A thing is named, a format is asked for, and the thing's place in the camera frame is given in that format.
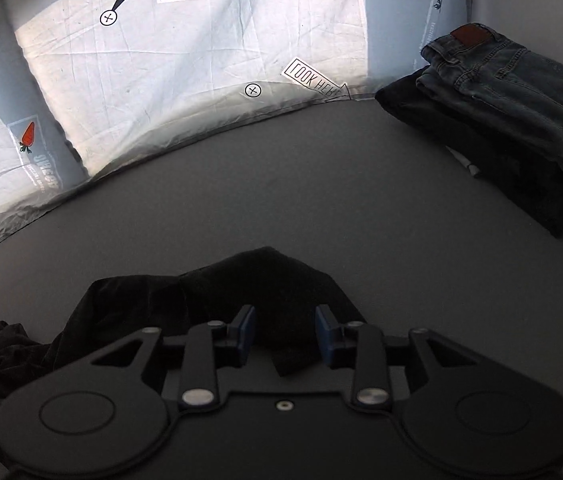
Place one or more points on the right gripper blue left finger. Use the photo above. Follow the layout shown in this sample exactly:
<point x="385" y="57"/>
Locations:
<point x="238" y="336"/>

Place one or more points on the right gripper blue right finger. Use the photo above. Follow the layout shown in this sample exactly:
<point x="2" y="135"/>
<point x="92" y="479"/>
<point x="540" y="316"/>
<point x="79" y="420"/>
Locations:
<point x="329" y="334"/>

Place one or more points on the black knit sweater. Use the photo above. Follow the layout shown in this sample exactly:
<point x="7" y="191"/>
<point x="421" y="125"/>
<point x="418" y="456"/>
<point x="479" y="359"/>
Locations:
<point x="284" y="292"/>

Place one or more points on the grey table mat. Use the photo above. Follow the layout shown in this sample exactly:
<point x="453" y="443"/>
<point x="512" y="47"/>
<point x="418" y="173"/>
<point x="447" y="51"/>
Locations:
<point x="408" y="235"/>

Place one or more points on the folded black garment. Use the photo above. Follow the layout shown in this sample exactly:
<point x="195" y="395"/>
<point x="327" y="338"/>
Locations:
<point x="529" y="177"/>

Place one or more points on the white printed storage bag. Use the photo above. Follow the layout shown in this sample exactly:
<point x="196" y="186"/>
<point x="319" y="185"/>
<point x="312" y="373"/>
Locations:
<point x="88" y="87"/>

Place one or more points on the folded blue jeans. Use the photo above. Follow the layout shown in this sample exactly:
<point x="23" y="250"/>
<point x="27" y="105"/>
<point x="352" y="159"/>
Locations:
<point x="479" y="71"/>

